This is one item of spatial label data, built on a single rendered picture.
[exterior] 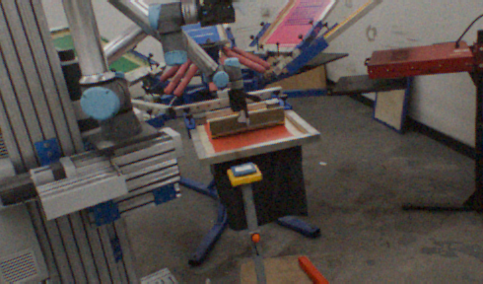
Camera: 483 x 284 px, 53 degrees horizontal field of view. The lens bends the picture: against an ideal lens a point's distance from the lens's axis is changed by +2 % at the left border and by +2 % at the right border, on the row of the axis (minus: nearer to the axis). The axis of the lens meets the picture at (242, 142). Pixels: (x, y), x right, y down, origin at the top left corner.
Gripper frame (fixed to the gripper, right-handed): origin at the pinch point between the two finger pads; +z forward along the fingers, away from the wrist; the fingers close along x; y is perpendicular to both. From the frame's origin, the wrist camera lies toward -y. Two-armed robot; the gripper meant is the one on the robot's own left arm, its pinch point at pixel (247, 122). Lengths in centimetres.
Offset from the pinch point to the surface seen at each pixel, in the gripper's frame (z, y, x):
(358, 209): 103, -77, -58
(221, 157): 1.6, 20.7, 35.8
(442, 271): 103, -88, 28
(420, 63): -5, -110, -18
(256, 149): 2.1, 3.7, 35.9
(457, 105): 65, -196, -116
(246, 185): 10, 14, 55
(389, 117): 96, -180, -206
